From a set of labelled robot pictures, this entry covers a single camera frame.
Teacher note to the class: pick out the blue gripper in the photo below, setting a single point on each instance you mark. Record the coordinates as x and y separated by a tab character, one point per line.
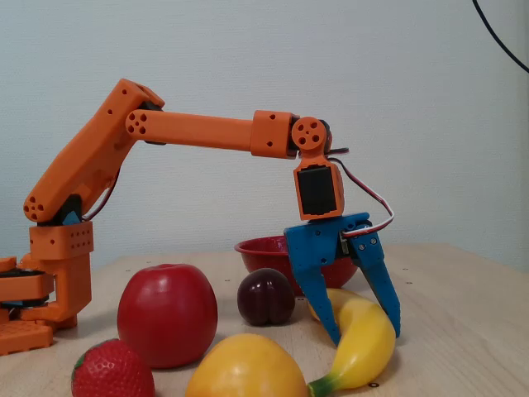
317	244

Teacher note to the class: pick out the red toy strawberry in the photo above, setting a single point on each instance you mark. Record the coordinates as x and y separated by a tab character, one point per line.
111	372

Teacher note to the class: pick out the red speckled enamel bowl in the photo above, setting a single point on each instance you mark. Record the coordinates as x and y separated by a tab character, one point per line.
264	253

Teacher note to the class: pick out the yellow toy banana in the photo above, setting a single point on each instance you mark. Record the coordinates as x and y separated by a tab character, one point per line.
363	343

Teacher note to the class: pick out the toy orange fruit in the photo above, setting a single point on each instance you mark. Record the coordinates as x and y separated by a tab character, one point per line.
246	370

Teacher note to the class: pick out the red toy apple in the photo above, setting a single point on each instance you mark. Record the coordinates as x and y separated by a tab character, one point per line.
167	316

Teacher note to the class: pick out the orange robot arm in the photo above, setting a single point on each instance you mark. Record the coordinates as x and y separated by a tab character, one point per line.
194	132

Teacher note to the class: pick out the dark purple toy plum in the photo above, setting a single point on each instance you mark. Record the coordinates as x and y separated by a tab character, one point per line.
265	297

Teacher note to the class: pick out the orange robot base mount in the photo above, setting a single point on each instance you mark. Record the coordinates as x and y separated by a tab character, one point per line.
72	285

